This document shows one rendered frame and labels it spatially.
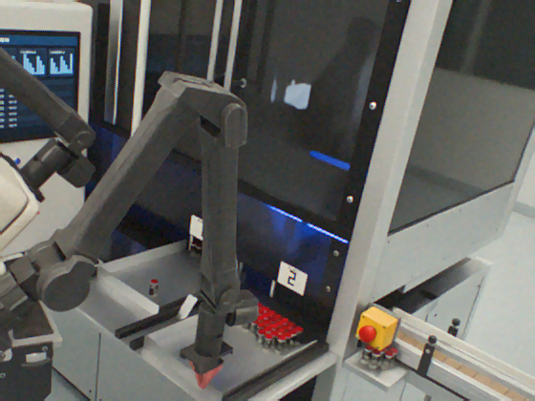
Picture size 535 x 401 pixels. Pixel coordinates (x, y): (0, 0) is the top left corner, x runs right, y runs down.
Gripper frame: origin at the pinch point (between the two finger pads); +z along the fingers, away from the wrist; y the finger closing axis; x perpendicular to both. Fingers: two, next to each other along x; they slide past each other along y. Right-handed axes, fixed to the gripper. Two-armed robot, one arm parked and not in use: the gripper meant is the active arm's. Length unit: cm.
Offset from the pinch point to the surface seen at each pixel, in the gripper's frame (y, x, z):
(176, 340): 8.9, 17.9, 2.2
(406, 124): 39, -12, -58
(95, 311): 0.6, 39.6, 2.3
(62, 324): 38, 109, 57
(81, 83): 28, 89, -43
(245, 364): 15.9, 1.2, 2.3
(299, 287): 37.9, 4.6, -10.2
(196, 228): 38, 43, -11
